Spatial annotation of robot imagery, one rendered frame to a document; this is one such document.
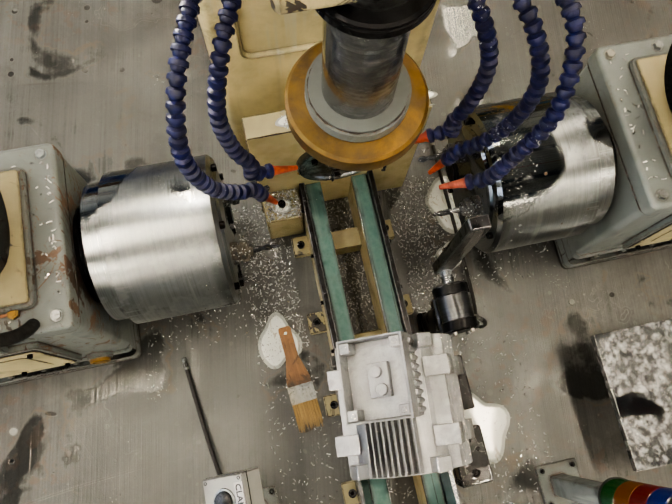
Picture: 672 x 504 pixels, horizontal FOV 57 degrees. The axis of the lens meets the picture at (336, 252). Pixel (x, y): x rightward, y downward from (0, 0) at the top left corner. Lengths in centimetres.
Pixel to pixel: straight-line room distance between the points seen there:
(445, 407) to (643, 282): 62
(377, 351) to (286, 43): 49
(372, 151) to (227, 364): 62
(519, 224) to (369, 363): 32
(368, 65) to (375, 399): 49
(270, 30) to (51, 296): 49
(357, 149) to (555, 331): 70
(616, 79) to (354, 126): 51
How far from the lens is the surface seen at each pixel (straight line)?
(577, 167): 102
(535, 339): 130
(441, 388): 95
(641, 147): 107
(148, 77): 146
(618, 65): 113
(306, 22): 97
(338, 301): 112
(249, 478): 96
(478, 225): 83
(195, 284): 94
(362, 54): 63
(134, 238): 93
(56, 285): 95
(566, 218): 105
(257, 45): 99
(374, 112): 74
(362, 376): 93
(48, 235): 97
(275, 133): 97
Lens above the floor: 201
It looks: 75 degrees down
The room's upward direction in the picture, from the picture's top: 8 degrees clockwise
